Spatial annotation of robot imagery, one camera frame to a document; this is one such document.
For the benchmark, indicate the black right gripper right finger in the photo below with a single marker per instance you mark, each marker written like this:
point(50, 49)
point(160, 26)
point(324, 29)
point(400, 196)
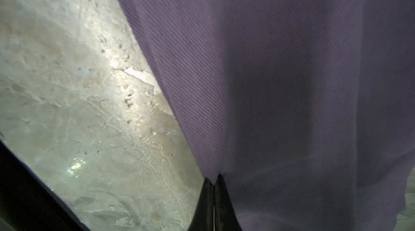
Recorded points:
point(225, 218)

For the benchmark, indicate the purple long pants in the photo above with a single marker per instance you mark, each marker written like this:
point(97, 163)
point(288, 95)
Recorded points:
point(306, 107)

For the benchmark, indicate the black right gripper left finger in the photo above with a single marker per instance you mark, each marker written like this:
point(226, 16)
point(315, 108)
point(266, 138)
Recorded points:
point(203, 218)

